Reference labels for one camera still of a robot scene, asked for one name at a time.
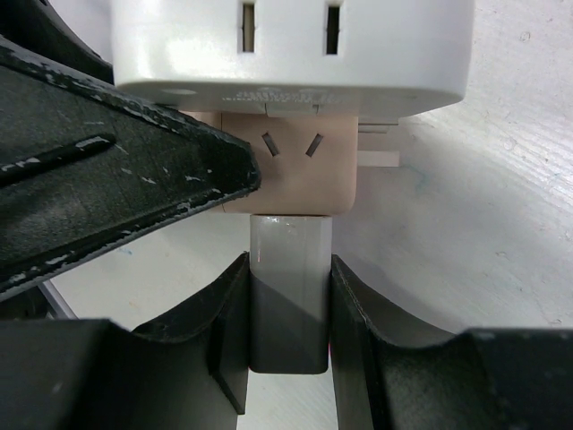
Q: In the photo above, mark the beige cube socket adapter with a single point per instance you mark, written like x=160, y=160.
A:
x=308, y=164

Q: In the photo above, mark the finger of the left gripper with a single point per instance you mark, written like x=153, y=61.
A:
x=185, y=369

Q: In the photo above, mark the white rectangular charger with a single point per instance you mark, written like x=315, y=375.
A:
x=290, y=264

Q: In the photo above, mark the white round travel adapter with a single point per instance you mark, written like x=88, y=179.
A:
x=377, y=60

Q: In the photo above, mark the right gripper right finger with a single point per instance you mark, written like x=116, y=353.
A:
x=482, y=378

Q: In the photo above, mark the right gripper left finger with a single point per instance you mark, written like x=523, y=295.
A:
x=86, y=168

